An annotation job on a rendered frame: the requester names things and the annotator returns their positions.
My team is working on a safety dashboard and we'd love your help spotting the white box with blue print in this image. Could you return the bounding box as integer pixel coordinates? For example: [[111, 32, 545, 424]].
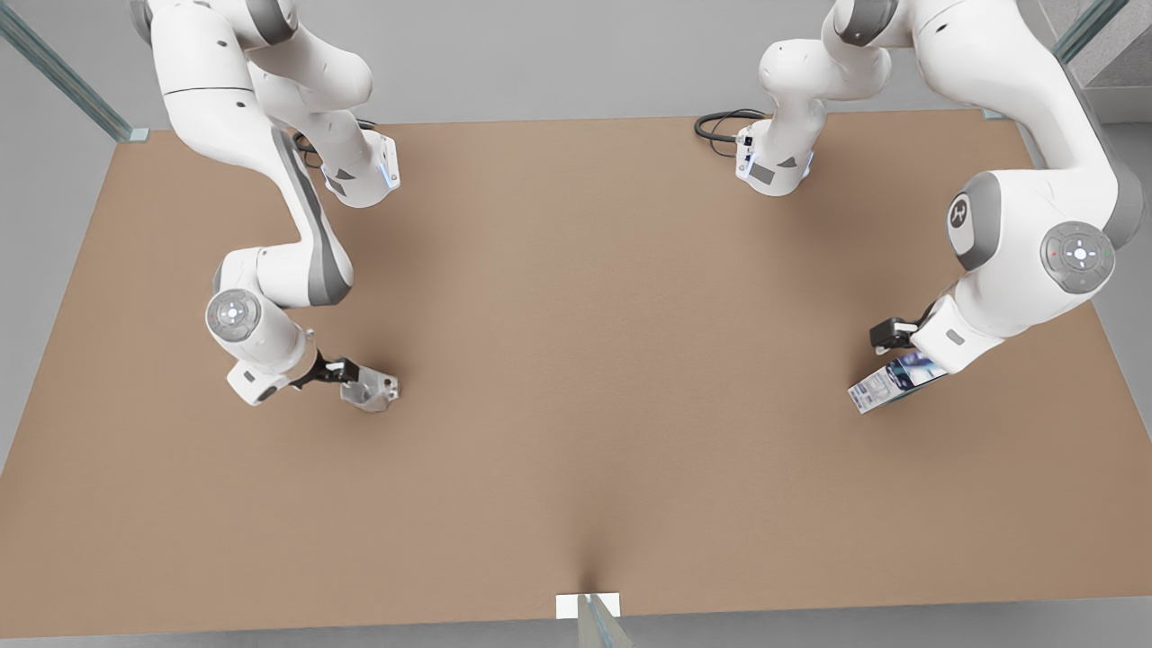
[[847, 350, 950, 416]]

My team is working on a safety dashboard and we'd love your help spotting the grey metal bracket part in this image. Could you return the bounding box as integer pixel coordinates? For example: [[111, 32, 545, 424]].
[[340, 365, 401, 414]]

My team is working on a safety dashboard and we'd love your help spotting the black cable loop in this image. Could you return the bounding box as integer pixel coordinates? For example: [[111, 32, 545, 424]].
[[694, 109, 768, 159], [292, 118, 380, 172]]

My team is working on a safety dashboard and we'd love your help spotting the silver frame post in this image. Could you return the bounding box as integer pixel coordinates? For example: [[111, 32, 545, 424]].
[[0, 4, 150, 144], [555, 593, 633, 648], [982, 0, 1131, 122]]

